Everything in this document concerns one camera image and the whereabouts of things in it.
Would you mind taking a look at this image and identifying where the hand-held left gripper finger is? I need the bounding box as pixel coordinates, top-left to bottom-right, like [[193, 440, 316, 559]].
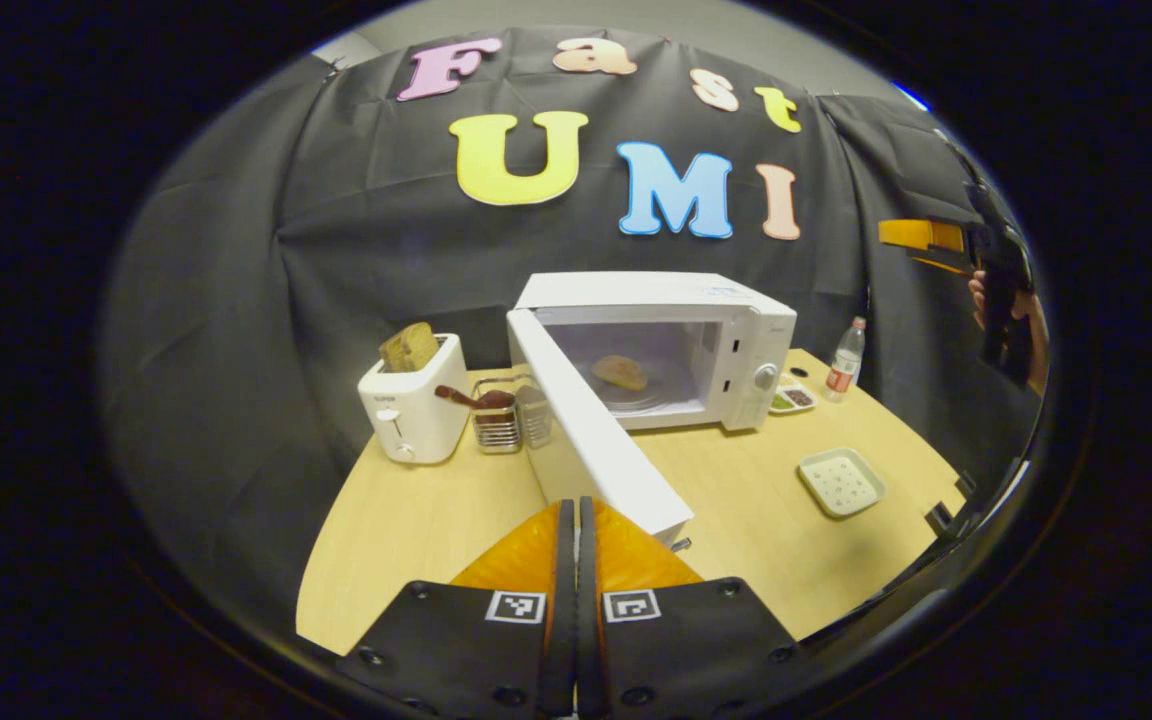
[[336, 498, 578, 720], [578, 497, 802, 720]]

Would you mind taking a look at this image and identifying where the pink bread bun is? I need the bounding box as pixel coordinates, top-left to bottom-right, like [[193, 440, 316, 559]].
[[591, 354, 649, 392]]

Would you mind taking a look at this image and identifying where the white microwave oven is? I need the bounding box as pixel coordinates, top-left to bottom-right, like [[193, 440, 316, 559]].
[[506, 272, 799, 549]]

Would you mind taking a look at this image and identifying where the clear plastic water bottle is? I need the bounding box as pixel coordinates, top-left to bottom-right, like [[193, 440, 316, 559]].
[[824, 317, 867, 404]]

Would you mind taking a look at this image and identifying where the brown wooden spoon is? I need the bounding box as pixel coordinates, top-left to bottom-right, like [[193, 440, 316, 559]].
[[434, 384, 517, 412]]

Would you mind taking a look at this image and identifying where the white toaster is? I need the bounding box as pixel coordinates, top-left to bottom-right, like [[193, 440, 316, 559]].
[[357, 333, 470, 465]]

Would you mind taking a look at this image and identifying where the pale green square plate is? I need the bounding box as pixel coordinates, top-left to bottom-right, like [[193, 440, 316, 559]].
[[798, 447, 888, 519]]

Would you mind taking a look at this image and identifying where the brown toast slice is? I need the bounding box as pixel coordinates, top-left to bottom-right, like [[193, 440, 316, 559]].
[[379, 321, 440, 373]]

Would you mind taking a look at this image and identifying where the black backdrop cloth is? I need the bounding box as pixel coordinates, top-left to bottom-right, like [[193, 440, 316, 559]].
[[101, 25, 1037, 641]]

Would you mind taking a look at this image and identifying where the metal wire utensil holder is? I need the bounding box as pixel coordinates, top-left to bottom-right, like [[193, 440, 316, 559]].
[[471, 375, 527, 456]]

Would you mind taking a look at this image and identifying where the black table bracket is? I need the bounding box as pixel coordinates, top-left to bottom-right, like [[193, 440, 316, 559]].
[[924, 470, 979, 541]]

